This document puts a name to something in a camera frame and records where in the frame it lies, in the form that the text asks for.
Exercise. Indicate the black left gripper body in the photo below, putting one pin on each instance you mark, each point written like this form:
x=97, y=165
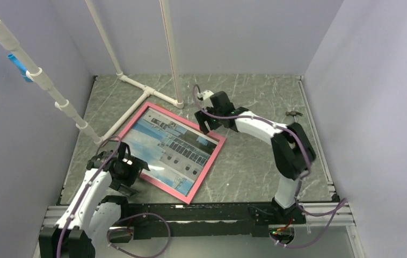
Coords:
x=128, y=174

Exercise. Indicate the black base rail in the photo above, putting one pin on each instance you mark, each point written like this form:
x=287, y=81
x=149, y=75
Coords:
x=257, y=219

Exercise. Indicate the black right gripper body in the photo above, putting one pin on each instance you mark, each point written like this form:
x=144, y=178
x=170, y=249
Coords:
x=213, y=122

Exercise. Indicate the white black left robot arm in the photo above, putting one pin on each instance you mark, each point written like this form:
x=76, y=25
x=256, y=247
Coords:
x=100, y=201

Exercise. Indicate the pink wooden picture frame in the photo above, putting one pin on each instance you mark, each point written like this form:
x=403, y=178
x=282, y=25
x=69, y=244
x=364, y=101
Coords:
x=203, y=171

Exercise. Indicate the black handled claw hammer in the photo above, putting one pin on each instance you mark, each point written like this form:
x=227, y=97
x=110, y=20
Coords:
x=294, y=114

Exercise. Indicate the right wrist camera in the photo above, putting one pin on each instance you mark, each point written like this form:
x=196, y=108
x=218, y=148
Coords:
x=204, y=97

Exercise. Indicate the white pvc pipe stand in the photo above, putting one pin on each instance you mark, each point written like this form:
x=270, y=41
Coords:
x=28, y=117

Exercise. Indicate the blue pipe peg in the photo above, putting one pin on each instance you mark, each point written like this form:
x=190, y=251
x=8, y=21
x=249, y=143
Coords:
x=22, y=69

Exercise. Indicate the building photo print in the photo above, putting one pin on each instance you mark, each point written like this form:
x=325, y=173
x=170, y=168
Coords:
x=171, y=149

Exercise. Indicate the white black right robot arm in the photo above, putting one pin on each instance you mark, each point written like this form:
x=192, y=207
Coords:
x=292, y=151

